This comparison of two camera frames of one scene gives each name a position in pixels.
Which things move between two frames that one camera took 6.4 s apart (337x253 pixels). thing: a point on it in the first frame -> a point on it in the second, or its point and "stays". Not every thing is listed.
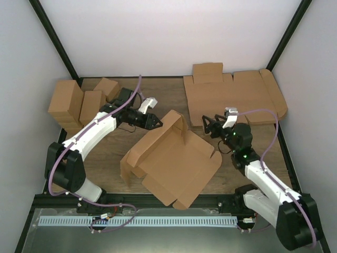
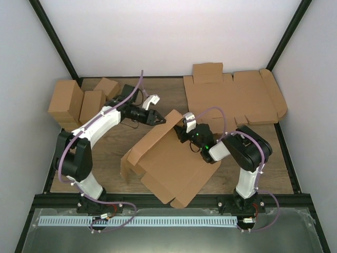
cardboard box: (92, 101) stays
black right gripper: (217, 126) -> (181, 133)
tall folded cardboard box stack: (66, 106) stays
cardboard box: (176, 163) stays
